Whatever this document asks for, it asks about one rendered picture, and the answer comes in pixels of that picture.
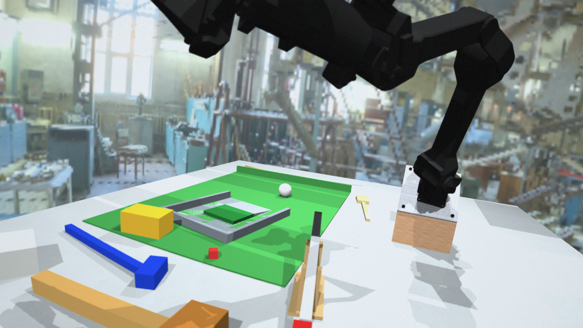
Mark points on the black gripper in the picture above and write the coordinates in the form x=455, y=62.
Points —
x=206, y=25

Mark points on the green putting mat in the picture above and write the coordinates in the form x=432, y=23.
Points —
x=272, y=254

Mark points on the blue putter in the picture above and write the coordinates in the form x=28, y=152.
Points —
x=148, y=275

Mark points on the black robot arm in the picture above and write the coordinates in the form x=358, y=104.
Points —
x=372, y=39

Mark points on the white golf ball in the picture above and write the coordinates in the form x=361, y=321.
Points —
x=285, y=189

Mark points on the white box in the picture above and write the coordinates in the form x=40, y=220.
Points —
x=18, y=254

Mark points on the red cube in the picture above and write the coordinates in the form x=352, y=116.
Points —
x=213, y=253

